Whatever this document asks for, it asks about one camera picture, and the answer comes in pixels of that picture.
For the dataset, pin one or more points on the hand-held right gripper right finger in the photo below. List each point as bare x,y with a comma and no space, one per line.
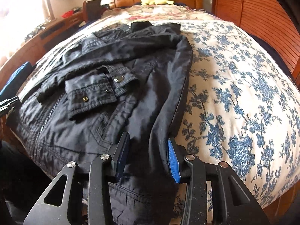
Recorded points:
174,161

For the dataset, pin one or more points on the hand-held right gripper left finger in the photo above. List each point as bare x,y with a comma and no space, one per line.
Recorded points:
121,159

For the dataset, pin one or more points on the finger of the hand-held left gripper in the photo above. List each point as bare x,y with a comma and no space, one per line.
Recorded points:
8,103

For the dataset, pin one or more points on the black jacket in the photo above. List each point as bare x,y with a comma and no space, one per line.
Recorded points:
140,75

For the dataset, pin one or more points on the folded navy garment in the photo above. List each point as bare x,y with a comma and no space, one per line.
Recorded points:
16,77

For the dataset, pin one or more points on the wooden desk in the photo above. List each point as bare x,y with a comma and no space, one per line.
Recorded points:
35,42

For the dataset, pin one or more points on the window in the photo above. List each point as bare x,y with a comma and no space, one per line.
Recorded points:
21,9

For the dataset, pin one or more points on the blue floral bedsheet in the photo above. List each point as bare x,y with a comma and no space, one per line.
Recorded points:
234,86

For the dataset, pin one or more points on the red bowl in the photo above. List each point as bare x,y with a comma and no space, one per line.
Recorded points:
68,14

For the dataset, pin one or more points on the wooden chair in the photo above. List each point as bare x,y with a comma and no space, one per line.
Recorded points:
92,9

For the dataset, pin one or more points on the navy bed sheet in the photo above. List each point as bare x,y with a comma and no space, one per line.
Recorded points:
274,54

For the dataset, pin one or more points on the pink floral quilt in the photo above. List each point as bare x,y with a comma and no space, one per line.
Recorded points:
164,14

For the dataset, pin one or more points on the wooden louvered wardrobe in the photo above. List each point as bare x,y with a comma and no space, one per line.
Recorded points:
257,11

